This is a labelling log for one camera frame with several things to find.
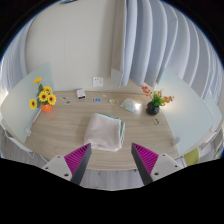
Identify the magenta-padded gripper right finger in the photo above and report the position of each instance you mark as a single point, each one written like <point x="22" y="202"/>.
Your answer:
<point x="150" y="163"/>

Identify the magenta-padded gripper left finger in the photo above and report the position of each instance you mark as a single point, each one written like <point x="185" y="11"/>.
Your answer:
<point x="71" y="163"/>

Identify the beige towel with green corner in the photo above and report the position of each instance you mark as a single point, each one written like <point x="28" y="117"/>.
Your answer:
<point x="103" y="131"/>

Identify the white label tag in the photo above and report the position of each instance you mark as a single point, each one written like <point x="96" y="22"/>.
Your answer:
<point x="28" y="132"/>
<point x="175" y="141"/>

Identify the yellow-green chair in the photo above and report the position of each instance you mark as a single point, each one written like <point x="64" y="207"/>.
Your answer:
<point x="191" y="156"/>

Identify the small metal keys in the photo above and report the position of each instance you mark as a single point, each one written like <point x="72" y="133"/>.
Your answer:
<point x="156" y="121"/>

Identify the black vase with orange flowers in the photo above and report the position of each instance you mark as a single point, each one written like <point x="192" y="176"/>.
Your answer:
<point x="152" y="108"/>

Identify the small green sticker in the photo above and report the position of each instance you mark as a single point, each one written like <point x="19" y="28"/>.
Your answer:
<point x="67" y="102"/>

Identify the orange vase with sunflowers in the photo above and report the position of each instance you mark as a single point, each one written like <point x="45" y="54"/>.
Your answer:
<point x="46" y="107"/>

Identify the frosted desk partition panel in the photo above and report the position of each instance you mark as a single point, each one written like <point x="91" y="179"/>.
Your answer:
<point x="20" y="103"/>
<point x="186" y="113"/>

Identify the small pale sticker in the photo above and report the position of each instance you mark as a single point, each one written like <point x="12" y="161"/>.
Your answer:
<point x="64" y="98"/>

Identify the small blue card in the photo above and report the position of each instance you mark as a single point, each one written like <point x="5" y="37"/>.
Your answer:
<point x="97" y="99"/>

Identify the small white box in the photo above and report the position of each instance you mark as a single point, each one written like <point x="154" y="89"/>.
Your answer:
<point x="81" y="94"/>

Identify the small yellow card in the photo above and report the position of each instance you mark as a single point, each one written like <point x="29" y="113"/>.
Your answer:
<point x="114" y="101"/>

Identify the pale grey curtain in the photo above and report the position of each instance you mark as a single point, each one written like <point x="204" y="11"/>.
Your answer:
<point x="15" y="60"/>
<point x="156" y="43"/>

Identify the white wall socket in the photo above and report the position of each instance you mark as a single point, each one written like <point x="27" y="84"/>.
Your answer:
<point x="97" y="81"/>

